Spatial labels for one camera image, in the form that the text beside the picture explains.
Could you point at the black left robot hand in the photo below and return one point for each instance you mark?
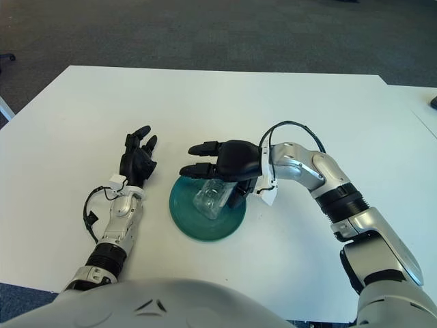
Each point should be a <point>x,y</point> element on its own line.
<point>134,164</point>

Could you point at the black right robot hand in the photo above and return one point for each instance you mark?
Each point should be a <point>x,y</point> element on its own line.
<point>240,160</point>

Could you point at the clear bottle with blue cap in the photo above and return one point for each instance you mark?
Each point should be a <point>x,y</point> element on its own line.
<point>210,201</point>

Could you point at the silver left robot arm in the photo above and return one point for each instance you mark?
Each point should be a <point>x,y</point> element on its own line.
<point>119,218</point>

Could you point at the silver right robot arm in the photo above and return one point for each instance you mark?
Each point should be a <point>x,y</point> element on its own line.
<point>368,222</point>

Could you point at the green round plate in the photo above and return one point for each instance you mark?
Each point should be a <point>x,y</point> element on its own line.
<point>211,229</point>

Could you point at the white table leg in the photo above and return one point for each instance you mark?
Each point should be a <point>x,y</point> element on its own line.
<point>6,107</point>

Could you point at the grey robot torso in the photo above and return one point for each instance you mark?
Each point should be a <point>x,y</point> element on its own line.
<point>102,302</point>

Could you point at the dark flat object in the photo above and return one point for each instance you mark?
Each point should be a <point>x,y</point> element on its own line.
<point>434,103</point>

